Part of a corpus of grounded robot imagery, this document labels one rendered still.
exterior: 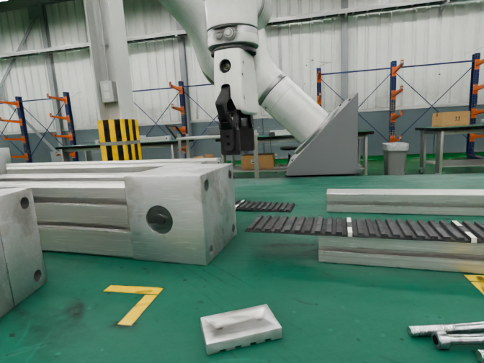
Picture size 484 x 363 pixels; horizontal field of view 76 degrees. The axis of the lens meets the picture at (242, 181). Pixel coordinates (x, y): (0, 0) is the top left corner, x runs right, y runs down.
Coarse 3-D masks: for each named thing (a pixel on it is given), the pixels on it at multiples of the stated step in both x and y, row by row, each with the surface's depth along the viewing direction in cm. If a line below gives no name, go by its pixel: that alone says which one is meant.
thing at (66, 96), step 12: (48, 96) 796; (24, 108) 894; (60, 108) 867; (0, 120) 840; (12, 120) 870; (24, 120) 906; (72, 120) 874; (24, 132) 909; (72, 132) 877; (24, 144) 908; (72, 144) 875; (12, 156) 867; (24, 156) 905; (72, 156) 881
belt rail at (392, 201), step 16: (336, 192) 49; (352, 192) 48; (368, 192) 48; (384, 192) 47; (400, 192) 47; (416, 192) 46; (432, 192) 45; (448, 192) 45; (464, 192) 44; (480, 192) 44; (336, 208) 49; (352, 208) 48; (368, 208) 47; (384, 208) 47; (400, 208) 46; (416, 208) 45; (432, 208) 45; (448, 208) 44; (464, 208) 43; (480, 208) 43
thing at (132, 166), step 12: (12, 168) 64; (24, 168) 63; (36, 168) 62; (48, 168) 61; (60, 168) 60; (72, 168) 59; (84, 168) 58; (96, 168) 58; (108, 168) 57; (120, 168) 56; (132, 168) 55; (144, 168) 54
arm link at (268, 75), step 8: (264, 32) 92; (264, 40) 91; (264, 48) 91; (256, 56) 91; (264, 56) 91; (256, 64) 91; (264, 64) 91; (272, 64) 92; (256, 72) 91; (264, 72) 90; (272, 72) 91; (280, 72) 92; (256, 80) 91; (264, 80) 91; (272, 80) 90; (280, 80) 91; (264, 88) 91; (272, 88) 90; (264, 96) 92
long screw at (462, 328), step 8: (408, 328) 20; (416, 328) 20; (424, 328) 20; (432, 328) 20; (440, 328) 20; (448, 328) 20; (456, 328) 20; (464, 328) 20; (472, 328) 20; (480, 328) 20
